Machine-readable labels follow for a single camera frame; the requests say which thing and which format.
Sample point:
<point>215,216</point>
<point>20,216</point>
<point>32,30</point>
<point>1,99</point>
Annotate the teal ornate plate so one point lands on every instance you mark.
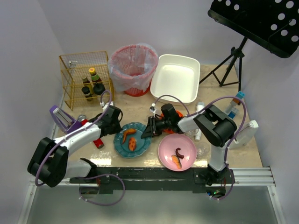
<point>142,144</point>

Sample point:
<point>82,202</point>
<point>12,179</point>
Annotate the fried chicken wing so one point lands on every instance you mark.
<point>127,132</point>

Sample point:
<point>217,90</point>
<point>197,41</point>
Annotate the brown-lidded seasoning bottle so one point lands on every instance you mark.
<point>86,82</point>

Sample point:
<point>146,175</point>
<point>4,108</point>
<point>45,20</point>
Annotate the pink plate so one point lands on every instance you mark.
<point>179,145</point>

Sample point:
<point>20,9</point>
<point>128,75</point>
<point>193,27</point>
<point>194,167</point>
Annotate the orange plate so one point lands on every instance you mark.
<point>168,131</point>

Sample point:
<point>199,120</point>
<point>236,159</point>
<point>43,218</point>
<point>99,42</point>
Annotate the clear black-lidded shaker jar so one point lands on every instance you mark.
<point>98,89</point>

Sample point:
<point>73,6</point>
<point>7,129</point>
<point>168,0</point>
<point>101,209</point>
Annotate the dark spice jar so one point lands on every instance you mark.
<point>87,93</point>

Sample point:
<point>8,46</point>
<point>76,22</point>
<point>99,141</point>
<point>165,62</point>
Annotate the white rectangular basin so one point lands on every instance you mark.
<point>176,79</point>

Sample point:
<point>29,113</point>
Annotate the red glitter microphone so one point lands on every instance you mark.
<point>83,120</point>

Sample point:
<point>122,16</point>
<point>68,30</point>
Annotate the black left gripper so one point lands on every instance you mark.
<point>116,127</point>

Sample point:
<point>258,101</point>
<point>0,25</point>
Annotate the gold wire rack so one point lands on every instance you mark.
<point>73,67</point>

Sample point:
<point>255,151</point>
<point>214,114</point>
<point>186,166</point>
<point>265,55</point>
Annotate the salmon slice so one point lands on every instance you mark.
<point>176,161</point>

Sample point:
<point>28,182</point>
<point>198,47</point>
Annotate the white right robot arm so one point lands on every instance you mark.
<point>216,126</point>

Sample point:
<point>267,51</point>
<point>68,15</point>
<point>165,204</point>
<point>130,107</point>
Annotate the orange fried food piece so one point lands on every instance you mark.
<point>132,143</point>

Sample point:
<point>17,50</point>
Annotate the clear glass cup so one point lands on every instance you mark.
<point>191,133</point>

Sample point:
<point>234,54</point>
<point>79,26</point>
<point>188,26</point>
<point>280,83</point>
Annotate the clear plastic bin liner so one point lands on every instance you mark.
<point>126,70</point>

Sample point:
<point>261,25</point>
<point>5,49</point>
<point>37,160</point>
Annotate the red mesh waste basket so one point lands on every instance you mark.
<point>133,67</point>

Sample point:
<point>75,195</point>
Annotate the green yellow-capped sauce bottle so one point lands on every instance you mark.
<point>94,76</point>

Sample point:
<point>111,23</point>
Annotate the black music stand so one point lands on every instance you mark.
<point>272,24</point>

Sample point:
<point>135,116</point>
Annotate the toy block stack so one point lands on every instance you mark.
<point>232,109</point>

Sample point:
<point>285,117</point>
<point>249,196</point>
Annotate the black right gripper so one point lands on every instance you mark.
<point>153,126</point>

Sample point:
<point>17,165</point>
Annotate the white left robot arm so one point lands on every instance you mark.
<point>50,162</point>

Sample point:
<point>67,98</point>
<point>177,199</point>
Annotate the white microphone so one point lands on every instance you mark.
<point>199,107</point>

